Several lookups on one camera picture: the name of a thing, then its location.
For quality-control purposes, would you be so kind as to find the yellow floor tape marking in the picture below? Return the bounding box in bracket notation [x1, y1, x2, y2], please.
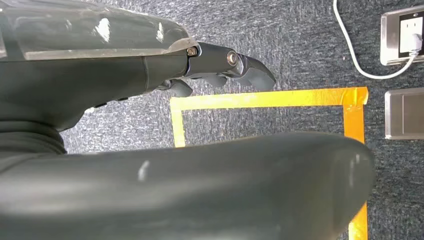
[169, 86, 369, 240]

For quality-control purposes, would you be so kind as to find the steel floor socket box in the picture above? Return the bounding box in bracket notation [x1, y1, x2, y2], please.
[380, 4, 424, 66]

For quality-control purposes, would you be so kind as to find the white power plug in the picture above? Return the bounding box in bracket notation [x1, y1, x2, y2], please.
[409, 33, 424, 56]

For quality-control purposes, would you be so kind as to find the white floor cable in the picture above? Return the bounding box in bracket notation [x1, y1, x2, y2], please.
[332, 0, 419, 80]

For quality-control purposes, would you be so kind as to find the closed steel floor box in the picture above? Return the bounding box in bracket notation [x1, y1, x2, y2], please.
[384, 87, 424, 140]

